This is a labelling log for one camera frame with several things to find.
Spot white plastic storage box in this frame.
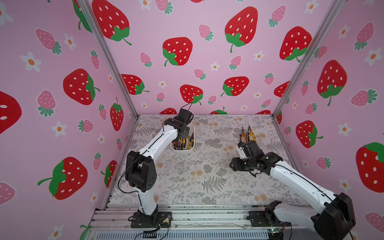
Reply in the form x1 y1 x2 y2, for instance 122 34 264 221
170 124 196 154

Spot orange black Greener pliers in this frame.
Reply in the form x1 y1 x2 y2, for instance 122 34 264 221
240 127 248 143

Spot yellow black combination pliers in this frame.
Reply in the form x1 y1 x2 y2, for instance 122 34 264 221
247 126 256 142

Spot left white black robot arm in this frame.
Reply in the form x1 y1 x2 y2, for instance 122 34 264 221
124 109 194 216

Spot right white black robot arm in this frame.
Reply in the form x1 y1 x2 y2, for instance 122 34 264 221
230 141 356 240

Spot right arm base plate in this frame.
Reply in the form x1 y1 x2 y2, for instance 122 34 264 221
247 211 292 228

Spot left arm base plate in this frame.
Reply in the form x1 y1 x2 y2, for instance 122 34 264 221
128 211 172 229

